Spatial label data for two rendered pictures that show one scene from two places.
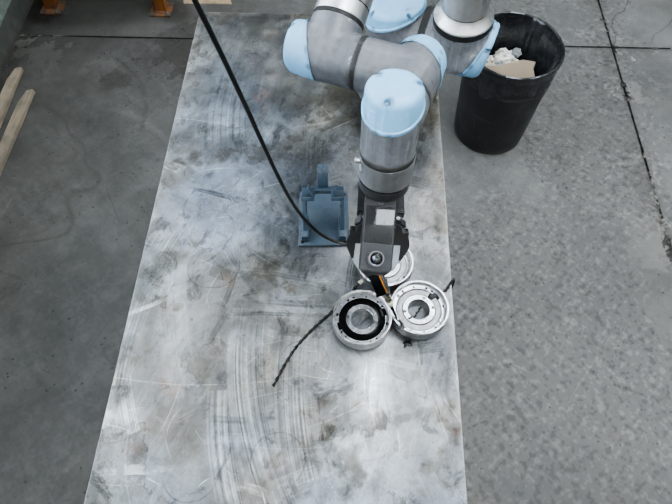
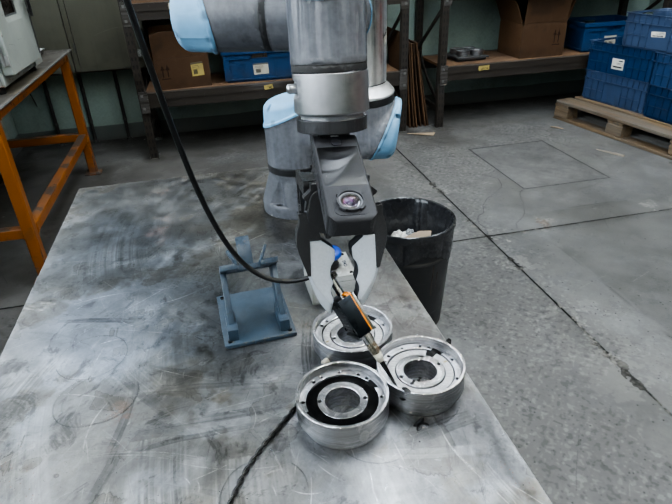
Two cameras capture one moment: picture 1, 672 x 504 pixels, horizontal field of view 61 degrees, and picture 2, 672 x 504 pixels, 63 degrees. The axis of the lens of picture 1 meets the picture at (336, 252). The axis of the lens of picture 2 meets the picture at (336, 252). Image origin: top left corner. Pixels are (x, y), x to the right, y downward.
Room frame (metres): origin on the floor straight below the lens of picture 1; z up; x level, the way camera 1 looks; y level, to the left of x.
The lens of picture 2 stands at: (-0.04, 0.07, 1.28)
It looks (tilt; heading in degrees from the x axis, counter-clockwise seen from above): 29 degrees down; 345
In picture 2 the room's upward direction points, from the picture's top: 2 degrees counter-clockwise
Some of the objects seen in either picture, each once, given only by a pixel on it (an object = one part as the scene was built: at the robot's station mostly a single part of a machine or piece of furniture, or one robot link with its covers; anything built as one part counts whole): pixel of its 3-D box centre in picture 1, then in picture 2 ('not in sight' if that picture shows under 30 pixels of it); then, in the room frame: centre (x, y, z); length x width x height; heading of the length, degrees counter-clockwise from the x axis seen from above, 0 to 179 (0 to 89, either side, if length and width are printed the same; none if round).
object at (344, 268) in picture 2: not in sight; (329, 275); (0.67, -0.10, 0.82); 0.08 x 0.07 x 0.05; 177
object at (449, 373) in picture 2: (418, 311); (419, 376); (0.42, -0.15, 0.82); 0.08 x 0.08 x 0.02
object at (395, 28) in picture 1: (397, 27); (297, 127); (1.00, -0.13, 0.97); 0.13 x 0.12 x 0.14; 68
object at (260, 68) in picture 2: not in sight; (258, 60); (4.11, -0.49, 0.56); 0.52 x 0.38 x 0.22; 84
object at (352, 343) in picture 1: (361, 320); (342, 405); (0.40, -0.04, 0.82); 0.10 x 0.10 x 0.04
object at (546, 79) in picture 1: (500, 89); (406, 267); (1.58, -0.62, 0.21); 0.34 x 0.34 x 0.43
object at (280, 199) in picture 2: not in sight; (298, 182); (1.00, -0.13, 0.85); 0.15 x 0.15 x 0.10
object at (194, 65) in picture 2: not in sight; (180, 55); (4.11, 0.05, 0.64); 0.49 x 0.40 x 0.37; 92
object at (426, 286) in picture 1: (418, 311); (419, 375); (0.42, -0.15, 0.82); 0.10 x 0.10 x 0.04
